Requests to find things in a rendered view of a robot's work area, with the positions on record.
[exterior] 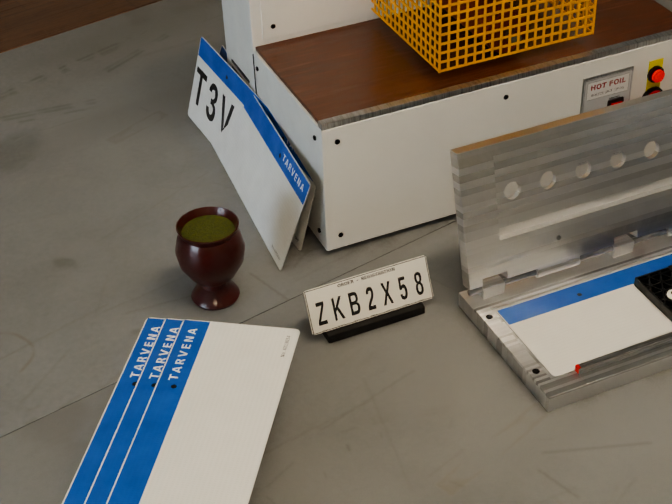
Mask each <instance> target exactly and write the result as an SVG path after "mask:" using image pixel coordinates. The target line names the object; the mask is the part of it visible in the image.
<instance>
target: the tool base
mask: <svg viewBox="0 0 672 504"><path fill-rule="evenodd" d="M664 234H667V230H666V228H665V229H662V230H659V231H656V232H653V233H650V234H647V235H643V236H640V237H633V238H631V237H629V236H628V235H627V234H624V235H621V236H618V237H615V238H614V245H612V246H609V247H605V248H602V249H599V250H596V251H593V252H590V253H586V254H583V255H580V264H579V265H577V266H573V267H570V268H567V269H564V270H561V271H558V272H555V273H551V274H548V275H545V276H542V277H539V278H536V277H535V275H537V271H536V270H533V271H529V272H526V273H523V274H520V275H517V276H514V277H510V278H503V279H502V278H501V277H500V276H499V275H498V274H497V275H494V276H490V277H487V278H484V279H482V280H483V286H482V287H479V288H476V289H473V290H469V289H468V290H465V291H462V292H459V303H458V305H459V306H460V307H461V309H462V310H463V311H464V312H465V313H466V315H467V316H468V317H469V318H470V319H471V321H472V322H473V323H474V324H475V325H476V327H477V328H478V329H479V330H480V331H481V333H482V334H483V335H484V336H485V337H486V338H487V340H488V341H489V342H490V343H491V344H492V346H493V347H494V348H495V349H496V350H497V352H498V353H499V354H500V355H501V356H502V358H503V359H504V360H505V361H506V362H507V364H508V365H509V366H510V367H511V368H512V370H513V371H514V372H515V373H516V374H517V376H518V377H519V378H520V379H521V380H522V382H523V383H524V384H525V385H526V386H527V388H528V389H529V390H530V391H531V392H532V394H533V395H534V396H535V397H536V398H537V400H538V401H539V402H540V403H541V404H542V406H543V407H544V408H545V409H546V410H547V412H549V411H552V410H555V409H557V408H560V407H563V406H566V405H569V404H571V403H574V402H577V401H580V400H583V399H585V398H588V397H591V396H594V395H597V394H599V393H602V392H605V391H608V390H611V389H613V388H616V387H619V386H622V385H625V384H627V383H630V382H633V381H636V380H639V379H641V378H644V377H647V376H650V375H653V374H655V373H658V372H661V371H664V370H667V369H669V368H672V342H671V343H668V344H665V345H662V346H659V347H656V348H654V349H651V350H648V351H645V352H642V353H639V354H636V355H634V356H631V357H628V358H625V359H622V360H619V361H616V362H614V363H611V364H608V365H605V366H602V367H599V368H596V369H594V370H591V371H588V372H585V373H582V374H579V375H578V374H577V372H576V371H572V372H569V373H567V374H564V375H561V376H558V377H554V376H552V375H551V374H550V373H549V372H548V371H547V370H546V369H545V367H544V366H543V365H542V364H541V363H540V362H539V361H538V359H537V358H536V357H535V356H534V355H533V354H532V353H531V351H530V350H529V349H528V348H527V347H526V346H525V345H524V343H523V342H522V341H521V340H520V339H519V338H518V337H517V335H516V334H515V333H514V332H513V331H512V330H511V329H510V327H509V326H508V325H507V324H506V323H505V322H504V321H503V319H502V318H501V317H500V316H499V315H498V313H497V311H498V310H499V309H501V308H504V307H507V306H510V305H513V304H516V303H519V302H523V301H526V300H529V299H532V298H535V297H538V296H541V295H544V294H547V293H550V292H553V291H556V290H559V289H562V288H565V287H568V286H572V285H575V284H578V283H581V282H584V281H587V280H590V279H593V278H596V277H599V276H602V275H605V274H608V273H611V272H614V271H618V270H621V269H624V268H627V267H630V266H633V265H636V264H639V263H642V262H645V261H648V260H651V259H654V258H657V257H660V256H664V255H667V254H670V253H672V235H671V236H665V235H664ZM486 315H492V316H493V318H492V319H487V318H486ZM533 369H539V370H540V372H539V373H538V374H534V373H533V372H532V370H533Z"/></svg>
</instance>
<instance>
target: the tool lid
mask: <svg viewBox="0 0 672 504"><path fill-rule="evenodd" d="M651 141H654V142H655V144H656V148H655V151H654V153H653V154H652V155H651V156H649V157H646V156H645V154H644V149H645V147H646V145H647V144H648V143H649V142H651ZM617 151H621V153H622V160H621V162H620V163H619V164H618V165H617V166H615V167H612V166H611V164H610V159H611V157H612V155H613V154H614V153H615V152H617ZM450 156H451V166H452V177H453V187H454V197H455V208H456V218H457V229H458V239H459V250H460V260H461V270H462V281H463V285H464V286H465V287H466V288H467V289H469V290H473V289H476V288H479V287H482V286H483V280H482V279H484V278H487V277H490V276H494V275H497V274H500V273H501V274H502V275H504V276H505V277H506V278H510V277H514V276H517V275H520V274H523V273H526V272H529V271H533V270H536V271H537V275H535V277H536V278H539V277H542V276H545V275H548V274H551V273H555V272H558V271H561V270H564V269H567V268H570V267H573V266H577V265H579V264H580V255H583V254H586V253H590V252H593V251H596V250H599V249H602V248H605V247H609V246H612V245H614V238H615V237H618V236H621V235H624V234H627V233H630V234H632V235H634V236H635V237H640V236H643V235H647V234H650V233H653V232H656V231H659V230H662V229H665V228H666V230H667V234H664V235H665V236H671V235H672V89H669V90H665V91H661V92H658V93H654V94H651V95H647V96H643V97H640V98H636V99H632V100H629V101H625V102H622V103H618V104H614V105H611V106H607V107H603V108H600V109H596V110H593V111H589V112H585V113H582V114H578V115H574V116H571V117H567V118H564V119H560V120H556V121H553V122H549V123H545V124H542V125H538V126H535V127H531V128H527V129H524V130H520V131H516V132H513V133H509V134H506V135H502V136H498V137H495V138H491V139H487V140H484V141H480V142H476V143H473V144H469V145H466V146H462V147H458V148H455V149H451V150H450ZM582 161H586V162H587V163H588V169H587V172H586V173H585V174H584V175H583V176H581V177H577V175H576V167H577V165H578V164H579V163H580V162H582ZM547 171H551V172H552V173H553V180H552V182H551V184H550V185H548V186H546V187H542V186H541V184H540V180H541V177H542V175H543V174H544V173H545V172H547ZM510 182H516V183H517V186H518V188H517V191H516V193H515V194H514V195H513V196H512V197H509V198H507V197H506V196H505V194H504V190H505V187H506V186H507V184H509V183H510Z"/></svg>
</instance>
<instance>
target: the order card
mask: <svg viewBox="0 0 672 504"><path fill-rule="evenodd" d="M303 295H304V299H305V304H306V308H307V313H308V317H309V322H310V326H311V331H312V334H313V335H317V334H320V333H323V332H327V331H330V330H333V329H336V328H339V327H343V326H346V325H349V324H352V323H355V322H358V321H362V320H365V319H368V318H371V317H374V316H377V315H381V314H384V313H387V312H390V311H393V310H397V309H400V308H403V307H406V306H409V305H412V304H416V303H419V302H422V301H425V300H428V299H431V298H433V291H432V285H431V280H430V275H429V270H428V265H427V260H426V256H425V255H422V256H418V257H415V258H412V259H408V260H405V261H402V262H398V263H395V264H392V265H389V266H385V267H382V268H379V269H375V270H372V271H369V272H365V273H362V274H359V275H355V276H352V277H349V278H346V279H342V280H339V281H336V282H332V283H329V284H326V285H322V286H319V287H316V288H313V289H309V290H306V291H304V292H303Z"/></svg>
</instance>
